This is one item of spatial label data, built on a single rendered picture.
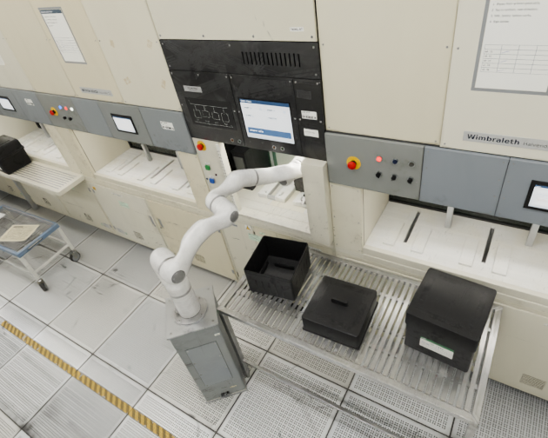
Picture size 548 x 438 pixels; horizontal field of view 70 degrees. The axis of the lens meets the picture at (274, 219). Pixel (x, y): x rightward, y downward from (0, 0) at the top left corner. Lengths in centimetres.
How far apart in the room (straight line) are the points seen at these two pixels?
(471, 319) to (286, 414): 135
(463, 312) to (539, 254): 66
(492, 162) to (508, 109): 21
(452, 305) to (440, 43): 102
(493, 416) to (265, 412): 131
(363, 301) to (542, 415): 129
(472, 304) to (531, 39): 100
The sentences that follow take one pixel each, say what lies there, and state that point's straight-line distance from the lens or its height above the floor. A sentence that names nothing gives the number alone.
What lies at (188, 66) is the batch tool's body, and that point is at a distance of 215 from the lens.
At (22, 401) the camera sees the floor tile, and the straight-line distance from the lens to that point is 350.
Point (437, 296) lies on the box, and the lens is 184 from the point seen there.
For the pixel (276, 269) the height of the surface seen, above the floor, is 77.
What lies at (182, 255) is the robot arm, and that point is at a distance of 191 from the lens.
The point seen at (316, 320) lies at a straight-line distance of 192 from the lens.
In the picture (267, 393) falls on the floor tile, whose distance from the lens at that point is 275.
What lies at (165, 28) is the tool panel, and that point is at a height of 201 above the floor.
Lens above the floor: 245
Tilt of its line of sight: 40 degrees down
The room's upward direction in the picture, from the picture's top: 12 degrees counter-clockwise
